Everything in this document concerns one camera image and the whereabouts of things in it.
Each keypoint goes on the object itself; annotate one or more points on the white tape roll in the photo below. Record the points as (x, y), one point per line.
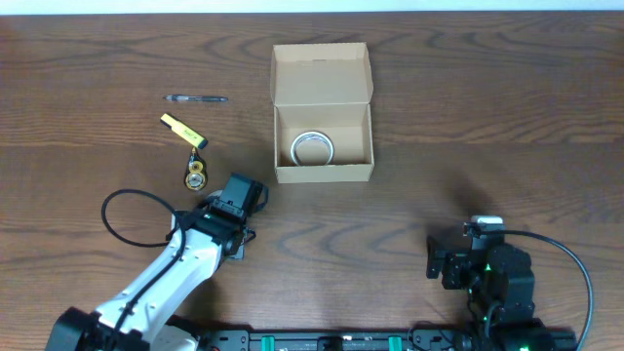
(311, 136)

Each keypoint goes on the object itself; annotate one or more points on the yellow highlighter marker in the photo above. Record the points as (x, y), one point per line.
(183, 131)

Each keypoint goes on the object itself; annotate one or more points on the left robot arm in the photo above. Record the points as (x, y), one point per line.
(142, 315)

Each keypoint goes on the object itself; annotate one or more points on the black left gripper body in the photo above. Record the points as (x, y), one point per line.
(242, 253)

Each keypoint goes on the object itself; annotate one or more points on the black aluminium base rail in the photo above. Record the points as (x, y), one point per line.
(365, 341)

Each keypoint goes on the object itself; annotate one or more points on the black ballpoint pen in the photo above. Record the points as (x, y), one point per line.
(195, 98)

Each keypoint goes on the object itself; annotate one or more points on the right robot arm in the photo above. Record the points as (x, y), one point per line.
(499, 283)

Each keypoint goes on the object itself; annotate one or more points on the brown cardboard box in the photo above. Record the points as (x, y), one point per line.
(325, 88)

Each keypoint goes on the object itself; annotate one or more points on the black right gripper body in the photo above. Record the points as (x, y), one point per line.
(458, 274)

